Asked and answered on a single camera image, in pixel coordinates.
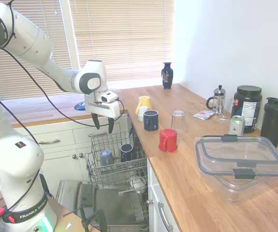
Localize navy mug with light rim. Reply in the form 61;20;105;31
119;143;135;163

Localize long metal cabinet handle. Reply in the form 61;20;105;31
157;202;174;232

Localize black shaker bottle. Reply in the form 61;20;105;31
260;97;278;149

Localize black protein powder tub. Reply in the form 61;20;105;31
231;85;263;134

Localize metal drawer handle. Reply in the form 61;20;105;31
88;131;109;138
38;138;61;145

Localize lower dishwasher wire rack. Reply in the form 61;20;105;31
118;169;151;218

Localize clear plastic tumbler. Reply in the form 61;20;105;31
170;110;187;139

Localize steel dishwasher door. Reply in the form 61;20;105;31
55;180;152;231

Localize white bowl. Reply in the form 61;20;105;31
128;174;148;190

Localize beige slatted window blind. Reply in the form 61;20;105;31
69;0;176;86
0;0;72;101

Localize black camera clamp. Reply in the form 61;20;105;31
62;204;108;232

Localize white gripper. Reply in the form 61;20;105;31
84;94;121;134

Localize dark blue painted vase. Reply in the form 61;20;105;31
161;62;174;90

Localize blue round plate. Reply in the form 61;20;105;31
74;101;87;112

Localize clear plastic food container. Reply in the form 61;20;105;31
198;166;278;203

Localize glass french press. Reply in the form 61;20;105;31
206;85;227;115

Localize navy mug with white mark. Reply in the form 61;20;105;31
143;110;160;132

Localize silver green drink can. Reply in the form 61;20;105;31
228;115;247;136

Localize yellow mug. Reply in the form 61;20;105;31
135;96;153;116

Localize red white paper packets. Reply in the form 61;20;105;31
193;110;216;120

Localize tall clear drinking glass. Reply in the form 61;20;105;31
218;96;234;124

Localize red mug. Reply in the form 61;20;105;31
158;129;179;153

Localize clear lid with black clips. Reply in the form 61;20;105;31
194;134;278;180

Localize grey mug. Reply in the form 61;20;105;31
99;149;116;167

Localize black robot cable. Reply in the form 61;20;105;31
0;0;125;215

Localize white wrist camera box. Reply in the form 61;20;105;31
101;91;119;103

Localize small white mug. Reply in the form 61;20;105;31
137;105;150;122

